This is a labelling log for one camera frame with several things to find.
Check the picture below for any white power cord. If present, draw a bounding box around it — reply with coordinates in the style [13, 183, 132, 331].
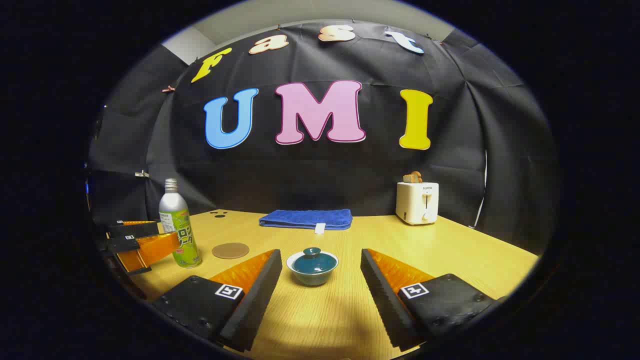
[474, 150, 489, 229]

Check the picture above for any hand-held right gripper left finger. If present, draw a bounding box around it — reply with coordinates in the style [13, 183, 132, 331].
[151, 248, 284, 353]

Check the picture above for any black backdrop cloth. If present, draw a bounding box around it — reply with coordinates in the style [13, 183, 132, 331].
[87, 19, 558, 256]

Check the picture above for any teal teacup lid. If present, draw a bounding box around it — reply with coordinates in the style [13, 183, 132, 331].
[292, 247, 335, 276]

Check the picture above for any silver green-label water bottle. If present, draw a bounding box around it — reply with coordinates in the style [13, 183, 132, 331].
[158, 178, 203, 269]

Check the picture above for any blue folded towel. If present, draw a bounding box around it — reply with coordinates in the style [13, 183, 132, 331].
[258, 208, 353, 235]

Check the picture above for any teal white teacup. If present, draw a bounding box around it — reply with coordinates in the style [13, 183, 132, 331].
[286, 251, 340, 287]

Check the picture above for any white toaster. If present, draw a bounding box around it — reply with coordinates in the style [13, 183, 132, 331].
[395, 181, 440, 226]

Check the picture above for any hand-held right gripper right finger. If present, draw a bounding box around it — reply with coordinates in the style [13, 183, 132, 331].
[360, 248, 507, 353]

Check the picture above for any round brown coaster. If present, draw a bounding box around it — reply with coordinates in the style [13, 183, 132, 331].
[211, 242, 250, 260]

